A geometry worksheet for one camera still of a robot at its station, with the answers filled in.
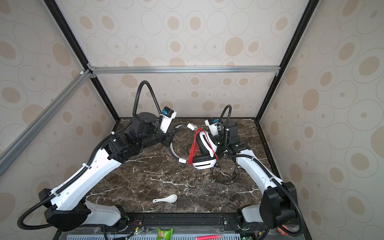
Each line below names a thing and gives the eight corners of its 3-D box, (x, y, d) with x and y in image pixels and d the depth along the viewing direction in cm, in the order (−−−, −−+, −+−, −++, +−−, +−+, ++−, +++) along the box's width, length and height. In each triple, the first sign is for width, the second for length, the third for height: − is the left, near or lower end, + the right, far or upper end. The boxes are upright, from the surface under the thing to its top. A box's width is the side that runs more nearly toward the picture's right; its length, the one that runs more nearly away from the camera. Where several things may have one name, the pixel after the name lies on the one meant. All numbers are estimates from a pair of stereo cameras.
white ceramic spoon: (153, 203, 82) (152, 202, 80) (154, 195, 84) (153, 194, 83) (177, 203, 82) (176, 202, 80) (177, 195, 84) (177, 194, 83)
